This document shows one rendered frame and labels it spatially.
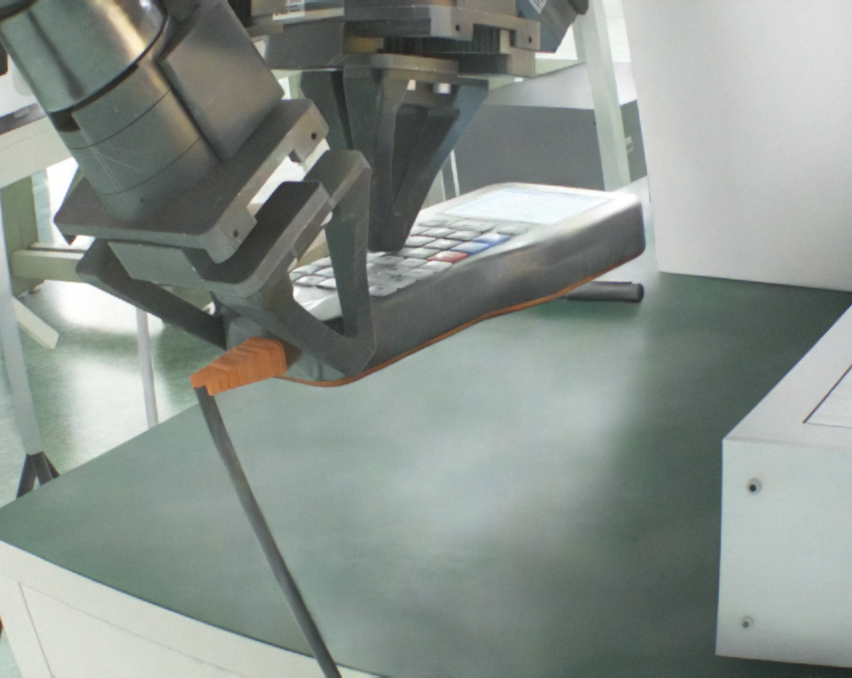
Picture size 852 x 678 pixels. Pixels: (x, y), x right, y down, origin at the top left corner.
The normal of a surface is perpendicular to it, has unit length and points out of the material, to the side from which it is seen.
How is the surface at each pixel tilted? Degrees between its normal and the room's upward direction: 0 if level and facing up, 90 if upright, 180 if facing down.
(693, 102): 90
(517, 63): 90
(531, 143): 90
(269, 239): 30
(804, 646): 90
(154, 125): 101
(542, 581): 0
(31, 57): 119
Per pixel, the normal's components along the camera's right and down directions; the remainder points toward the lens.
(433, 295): 0.75, 0.11
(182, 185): 0.36, 0.49
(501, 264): 0.48, 0.21
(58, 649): -0.58, 0.31
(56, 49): 0.04, 0.65
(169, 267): -0.51, 0.73
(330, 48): -0.66, 0.04
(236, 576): -0.12, -0.95
